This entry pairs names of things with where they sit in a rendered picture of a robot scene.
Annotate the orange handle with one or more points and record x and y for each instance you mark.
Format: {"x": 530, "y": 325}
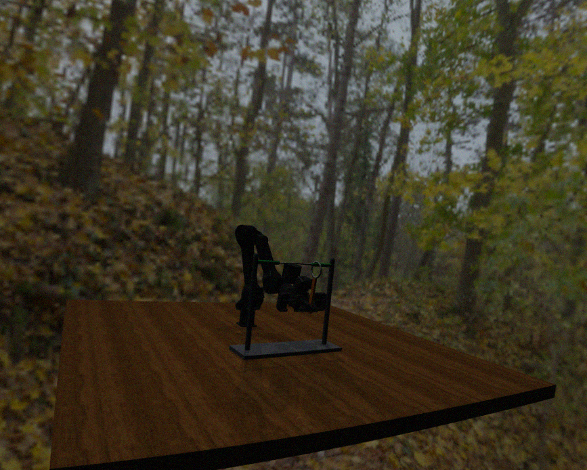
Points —
{"x": 313, "y": 286}

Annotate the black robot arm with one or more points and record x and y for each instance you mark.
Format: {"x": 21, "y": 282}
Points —
{"x": 273, "y": 282}

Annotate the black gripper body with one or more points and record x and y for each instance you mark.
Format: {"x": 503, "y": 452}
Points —
{"x": 288, "y": 298}

